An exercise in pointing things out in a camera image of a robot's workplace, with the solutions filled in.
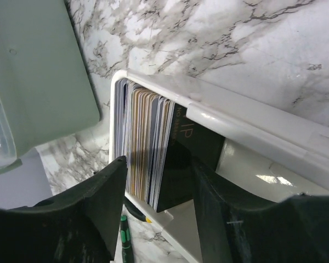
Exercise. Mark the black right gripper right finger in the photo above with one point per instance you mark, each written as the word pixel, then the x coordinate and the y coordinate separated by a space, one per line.
pixel 235 225

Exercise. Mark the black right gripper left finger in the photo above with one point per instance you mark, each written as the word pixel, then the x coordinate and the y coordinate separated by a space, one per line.
pixel 78 225

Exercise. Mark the white rectangular card tray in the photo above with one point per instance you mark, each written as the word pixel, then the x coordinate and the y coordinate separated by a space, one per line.
pixel 267 152

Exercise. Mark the stack of credit cards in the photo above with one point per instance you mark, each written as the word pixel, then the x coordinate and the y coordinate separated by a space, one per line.
pixel 143 120

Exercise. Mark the black yellow marker pen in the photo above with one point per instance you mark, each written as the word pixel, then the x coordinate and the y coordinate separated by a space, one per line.
pixel 133 210

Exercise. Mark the green plastic storage box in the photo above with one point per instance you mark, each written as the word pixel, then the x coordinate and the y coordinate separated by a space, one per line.
pixel 45 92

